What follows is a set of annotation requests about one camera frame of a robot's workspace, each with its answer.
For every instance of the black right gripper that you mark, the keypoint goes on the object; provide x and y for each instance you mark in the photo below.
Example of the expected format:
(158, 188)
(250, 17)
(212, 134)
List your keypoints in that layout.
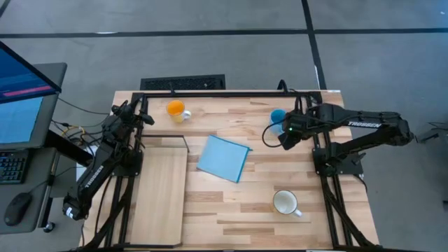
(301, 124)

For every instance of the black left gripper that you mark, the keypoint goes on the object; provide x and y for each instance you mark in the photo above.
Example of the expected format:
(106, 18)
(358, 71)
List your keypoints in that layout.
(124, 122)

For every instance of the small blue mug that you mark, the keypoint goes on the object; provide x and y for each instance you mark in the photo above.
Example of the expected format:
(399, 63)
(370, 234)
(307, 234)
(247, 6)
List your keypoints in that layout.
(276, 117)

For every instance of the light blue cloth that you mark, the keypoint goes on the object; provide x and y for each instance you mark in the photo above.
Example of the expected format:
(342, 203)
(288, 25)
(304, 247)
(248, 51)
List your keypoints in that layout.
(224, 157)

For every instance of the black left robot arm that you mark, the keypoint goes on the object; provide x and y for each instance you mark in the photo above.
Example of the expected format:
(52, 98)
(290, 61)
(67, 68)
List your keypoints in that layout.
(92, 176)

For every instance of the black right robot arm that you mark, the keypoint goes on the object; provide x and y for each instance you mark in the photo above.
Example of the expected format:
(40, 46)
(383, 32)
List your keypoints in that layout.
(364, 124)

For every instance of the black floor vent grille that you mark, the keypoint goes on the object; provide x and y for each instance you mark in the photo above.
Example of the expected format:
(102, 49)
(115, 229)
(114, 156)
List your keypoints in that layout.
(182, 83)

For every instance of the large white mug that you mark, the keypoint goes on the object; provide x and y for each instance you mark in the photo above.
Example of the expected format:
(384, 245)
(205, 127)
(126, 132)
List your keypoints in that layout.
(285, 203)

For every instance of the black desk leg bar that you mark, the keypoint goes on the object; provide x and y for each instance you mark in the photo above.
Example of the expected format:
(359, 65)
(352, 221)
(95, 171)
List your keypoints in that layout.
(66, 147)

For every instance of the grey framed monitor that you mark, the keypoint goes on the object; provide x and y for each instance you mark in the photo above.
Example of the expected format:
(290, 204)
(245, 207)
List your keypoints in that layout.
(21, 119)

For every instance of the black framed monitor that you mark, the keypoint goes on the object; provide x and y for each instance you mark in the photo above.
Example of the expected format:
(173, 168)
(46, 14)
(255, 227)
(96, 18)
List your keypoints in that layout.
(21, 77)

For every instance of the black keyboard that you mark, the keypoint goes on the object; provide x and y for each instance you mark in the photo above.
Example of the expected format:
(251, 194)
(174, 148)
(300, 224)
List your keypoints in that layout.
(12, 166)

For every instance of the grey computer desk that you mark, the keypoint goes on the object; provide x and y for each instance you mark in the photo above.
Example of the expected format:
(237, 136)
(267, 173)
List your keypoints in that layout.
(36, 210)

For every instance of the black caster wheel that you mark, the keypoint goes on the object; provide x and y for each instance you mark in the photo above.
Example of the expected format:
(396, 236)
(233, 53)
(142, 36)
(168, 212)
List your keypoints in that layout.
(49, 227)

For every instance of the black computer mouse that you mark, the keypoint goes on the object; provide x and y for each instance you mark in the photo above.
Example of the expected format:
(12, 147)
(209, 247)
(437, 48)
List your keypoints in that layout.
(17, 209)

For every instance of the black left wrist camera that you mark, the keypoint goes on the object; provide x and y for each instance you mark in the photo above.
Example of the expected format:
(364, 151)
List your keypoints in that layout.
(126, 108)

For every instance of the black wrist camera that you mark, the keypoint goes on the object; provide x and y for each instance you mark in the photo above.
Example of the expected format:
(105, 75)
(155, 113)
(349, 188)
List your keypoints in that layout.
(126, 108)
(287, 140)

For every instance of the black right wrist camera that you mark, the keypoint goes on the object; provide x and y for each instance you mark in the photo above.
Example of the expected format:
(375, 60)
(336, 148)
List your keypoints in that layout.
(287, 140)

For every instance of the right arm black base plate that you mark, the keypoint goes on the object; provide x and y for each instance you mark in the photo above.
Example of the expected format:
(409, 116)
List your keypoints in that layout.
(319, 154)

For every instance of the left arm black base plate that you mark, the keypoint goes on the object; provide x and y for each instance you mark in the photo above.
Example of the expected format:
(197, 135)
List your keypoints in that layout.
(134, 169)

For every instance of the wooden shelf with black frame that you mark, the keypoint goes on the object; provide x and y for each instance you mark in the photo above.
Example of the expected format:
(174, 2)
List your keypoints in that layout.
(161, 196)

